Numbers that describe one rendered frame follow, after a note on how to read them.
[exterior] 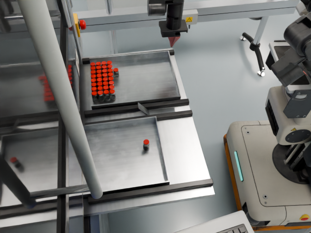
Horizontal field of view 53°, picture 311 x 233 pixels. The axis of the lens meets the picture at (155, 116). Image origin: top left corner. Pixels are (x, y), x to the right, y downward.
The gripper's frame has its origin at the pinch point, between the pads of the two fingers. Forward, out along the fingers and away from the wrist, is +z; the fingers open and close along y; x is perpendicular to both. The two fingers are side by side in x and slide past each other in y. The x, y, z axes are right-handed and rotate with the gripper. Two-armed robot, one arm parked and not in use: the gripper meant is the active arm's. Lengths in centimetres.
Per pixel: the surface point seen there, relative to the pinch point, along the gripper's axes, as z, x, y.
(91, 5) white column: 76, -143, 36
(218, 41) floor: 98, -111, -71
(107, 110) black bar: 10.6, 22.0, 27.7
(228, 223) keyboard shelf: 19, 67, -8
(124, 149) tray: 12.4, 38.5, 22.9
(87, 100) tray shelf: 12.8, 14.1, 34.9
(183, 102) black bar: 10.1, 22.1, -1.3
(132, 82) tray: 12.1, 7.5, 16.6
